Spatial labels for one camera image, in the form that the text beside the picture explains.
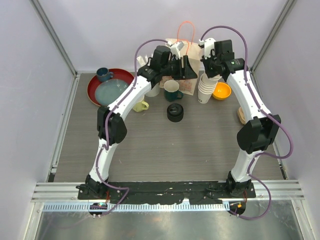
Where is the wrapped white straw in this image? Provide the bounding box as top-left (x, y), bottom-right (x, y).
top-left (136, 55), bottom-right (149, 67)

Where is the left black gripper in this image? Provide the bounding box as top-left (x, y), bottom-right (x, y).
top-left (160, 55), bottom-right (197, 81)

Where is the printed paper takeout bag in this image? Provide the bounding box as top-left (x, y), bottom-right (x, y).
top-left (166, 21), bottom-right (201, 96)

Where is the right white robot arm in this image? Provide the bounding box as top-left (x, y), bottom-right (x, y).
top-left (199, 38), bottom-right (281, 198)

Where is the red round tray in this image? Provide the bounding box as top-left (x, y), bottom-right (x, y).
top-left (87, 68), bottom-right (134, 106)

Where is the blue mug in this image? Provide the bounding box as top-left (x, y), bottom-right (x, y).
top-left (96, 67), bottom-right (114, 83)

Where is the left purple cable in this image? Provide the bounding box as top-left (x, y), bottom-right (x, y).
top-left (94, 38), bottom-right (168, 216)

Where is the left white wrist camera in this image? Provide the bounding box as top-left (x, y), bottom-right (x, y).
top-left (167, 40), bottom-right (184, 60)

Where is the stack of black cup lids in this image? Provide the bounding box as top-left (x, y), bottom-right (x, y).
top-left (166, 103), bottom-right (184, 123)

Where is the white straw holder cup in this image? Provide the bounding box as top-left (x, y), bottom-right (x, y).
top-left (145, 83), bottom-right (160, 98)

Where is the blue grey plate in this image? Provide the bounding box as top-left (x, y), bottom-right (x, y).
top-left (94, 78), bottom-right (129, 106)

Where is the yellow mug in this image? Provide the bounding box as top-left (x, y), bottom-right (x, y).
top-left (132, 95), bottom-right (150, 113)

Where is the orange bowl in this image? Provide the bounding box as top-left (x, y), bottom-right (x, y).
top-left (212, 82), bottom-right (232, 100)

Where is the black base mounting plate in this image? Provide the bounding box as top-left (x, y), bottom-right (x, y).
top-left (76, 181), bottom-right (256, 205)

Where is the purple cable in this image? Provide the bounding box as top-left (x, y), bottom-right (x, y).
top-left (200, 25), bottom-right (293, 220)
top-left (94, 38), bottom-right (168, 216)

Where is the stack of white paper cups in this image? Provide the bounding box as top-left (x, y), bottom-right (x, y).
top-left (197, 73), bottom-right (220, 104)

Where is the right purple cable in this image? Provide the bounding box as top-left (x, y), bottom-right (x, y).
top-left (200, 25), bottom-right (293, 220)

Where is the dark green mug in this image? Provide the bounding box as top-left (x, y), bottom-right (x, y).
top-left (163, 80), bottom-right (184, 102)

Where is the brown cardboard cup carrier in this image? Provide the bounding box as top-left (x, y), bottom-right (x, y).
top-left (237, 107), bottom-right (246, 125)

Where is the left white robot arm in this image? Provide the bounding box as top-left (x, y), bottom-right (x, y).
top-left (77, 41), bottom-right (197, 200)

